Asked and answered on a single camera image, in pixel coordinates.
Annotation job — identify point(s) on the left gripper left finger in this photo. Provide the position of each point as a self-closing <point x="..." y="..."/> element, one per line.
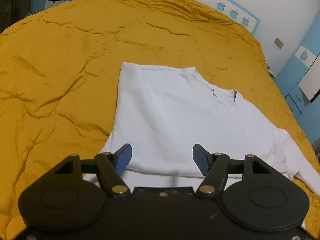
<point x="97" y="177"/>

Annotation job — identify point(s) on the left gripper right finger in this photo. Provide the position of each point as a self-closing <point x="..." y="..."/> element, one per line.
<point x="217" y="167"/>

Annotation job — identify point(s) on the white sweatshirt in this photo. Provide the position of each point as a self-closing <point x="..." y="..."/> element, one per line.
<point x="162" y="112"/>

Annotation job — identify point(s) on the mustard yellow quilt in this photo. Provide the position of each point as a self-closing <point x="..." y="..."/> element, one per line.
<point x="60" y="70"/>

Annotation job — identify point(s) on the blue white wardrobe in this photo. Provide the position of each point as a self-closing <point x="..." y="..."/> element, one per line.
<point x="298" y="82"/>

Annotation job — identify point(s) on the blue desk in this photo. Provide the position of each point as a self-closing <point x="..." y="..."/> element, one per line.
<point x="13" y="11"/>

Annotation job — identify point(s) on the wall switch plate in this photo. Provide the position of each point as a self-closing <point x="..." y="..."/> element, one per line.
<point x="278" y="43"/>

